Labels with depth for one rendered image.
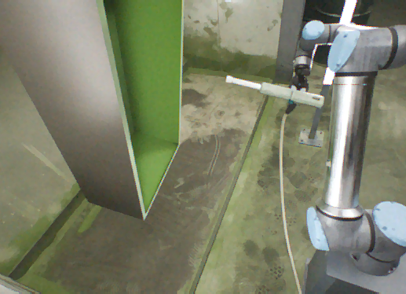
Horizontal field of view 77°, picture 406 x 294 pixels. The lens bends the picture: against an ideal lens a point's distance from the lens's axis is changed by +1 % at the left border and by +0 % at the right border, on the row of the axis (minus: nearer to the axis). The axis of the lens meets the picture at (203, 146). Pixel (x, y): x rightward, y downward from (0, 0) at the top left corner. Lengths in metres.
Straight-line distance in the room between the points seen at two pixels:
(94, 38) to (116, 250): 1.55
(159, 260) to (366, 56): 1.59
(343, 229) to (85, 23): 0.97
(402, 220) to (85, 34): 1.10
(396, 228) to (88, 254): 1.78
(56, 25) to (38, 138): 1.52
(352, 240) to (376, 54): 0.59
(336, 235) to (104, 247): 1.53
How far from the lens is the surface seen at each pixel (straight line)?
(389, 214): 1.09
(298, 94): 1.34
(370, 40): 0.89
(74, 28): 0.75
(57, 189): 2.21
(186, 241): 1.88
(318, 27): 1.44
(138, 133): 1.91
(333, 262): 1.24
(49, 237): 2.24
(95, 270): 2.01
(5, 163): 2.16
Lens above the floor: 1.75
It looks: 47 degrees down
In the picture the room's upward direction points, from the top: 9 degrees counter-clockwise
